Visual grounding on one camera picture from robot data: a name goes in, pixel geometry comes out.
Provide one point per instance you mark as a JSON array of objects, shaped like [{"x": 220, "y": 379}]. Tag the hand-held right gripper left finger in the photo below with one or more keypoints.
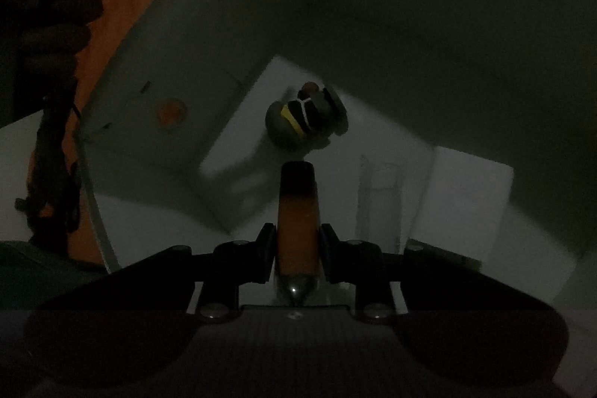
[{"x": 266, "y": 256}]

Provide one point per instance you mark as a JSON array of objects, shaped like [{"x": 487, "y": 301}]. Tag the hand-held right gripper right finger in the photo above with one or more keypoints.
[{"x": 328, "y": 256}]

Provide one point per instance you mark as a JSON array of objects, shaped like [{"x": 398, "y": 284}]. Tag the orange pen with black cap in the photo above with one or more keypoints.
[{"x": 297, "y": 221}]

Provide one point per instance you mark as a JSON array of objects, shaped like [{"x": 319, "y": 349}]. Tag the white plastic storage box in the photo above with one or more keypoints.
[{"x": 373, "y": 29}]

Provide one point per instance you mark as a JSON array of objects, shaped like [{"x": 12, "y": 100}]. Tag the person's left hand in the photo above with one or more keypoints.
[{"x": 46, "y": 20}]

